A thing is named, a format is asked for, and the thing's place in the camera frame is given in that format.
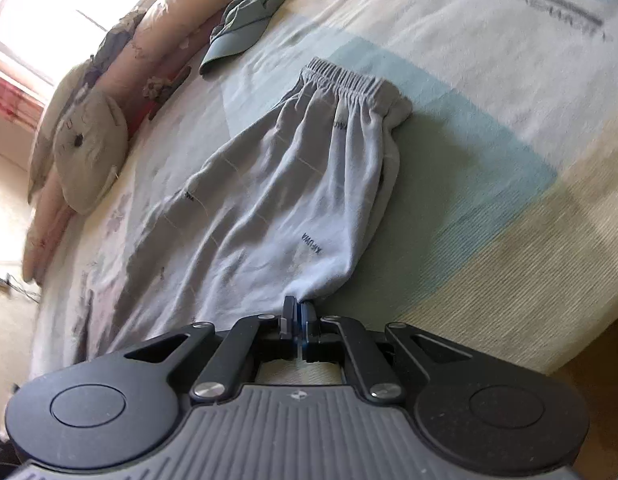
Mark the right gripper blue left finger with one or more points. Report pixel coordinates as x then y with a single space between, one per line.
252 341

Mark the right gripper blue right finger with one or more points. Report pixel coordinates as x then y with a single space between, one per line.
346 342

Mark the grey striped pants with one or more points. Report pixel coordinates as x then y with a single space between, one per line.
285 208

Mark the grey cat face cushion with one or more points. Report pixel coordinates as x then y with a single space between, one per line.
90 149

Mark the white power strip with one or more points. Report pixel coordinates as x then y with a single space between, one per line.
0 279

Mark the black phone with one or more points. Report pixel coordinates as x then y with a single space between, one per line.
167 90

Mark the grey patterned pillow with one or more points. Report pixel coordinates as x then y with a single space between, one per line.
41 157

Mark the pink folded quilt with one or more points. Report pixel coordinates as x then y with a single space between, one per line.
169 34

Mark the blue baseball cap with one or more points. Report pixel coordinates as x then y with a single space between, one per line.
242 24

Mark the green folded garment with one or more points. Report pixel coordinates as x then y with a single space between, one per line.
114 42

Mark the left pink curtain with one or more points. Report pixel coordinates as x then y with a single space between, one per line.
18 107

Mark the window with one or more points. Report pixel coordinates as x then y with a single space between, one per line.
48 37

